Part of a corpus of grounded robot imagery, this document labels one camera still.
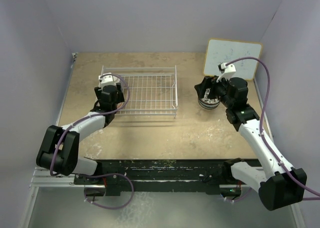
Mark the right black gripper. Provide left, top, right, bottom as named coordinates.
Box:
left=194, top=74, right=233, bottom=108

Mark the grey striped bowl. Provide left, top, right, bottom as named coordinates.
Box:
left=198, top=88, right=220, bottom=110

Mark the white wire dish rack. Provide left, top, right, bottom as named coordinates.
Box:
left=101, top=66, right=178, bottom=117

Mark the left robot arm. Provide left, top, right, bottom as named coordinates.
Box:
left=36, top=82, right=126, bottom=184

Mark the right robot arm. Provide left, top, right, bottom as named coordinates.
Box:
left=194, top=76, right=307, bottom=210

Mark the yellow framed whiteboard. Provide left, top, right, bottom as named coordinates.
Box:
left=203, top=39, right=263, bottom=81

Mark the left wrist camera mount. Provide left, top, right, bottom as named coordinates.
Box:
left=98, top=73, right=120, bottom=89

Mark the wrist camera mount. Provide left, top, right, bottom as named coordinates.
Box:
left=98, top=73, right=120, bottom=89
left=216, top=63, right=236, bottom=82

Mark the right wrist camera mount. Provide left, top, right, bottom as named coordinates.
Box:
left=216, top=63, right=236, bottom=82

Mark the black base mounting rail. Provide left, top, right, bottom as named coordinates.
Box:
left=74, top=159, right=243, bottom=198

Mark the aluminium extrusion frame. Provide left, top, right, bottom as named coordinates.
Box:
left=30, top=167, right=75, bottom=187

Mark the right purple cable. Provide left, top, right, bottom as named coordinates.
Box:
left=222, top=57, right=320, bottom=205

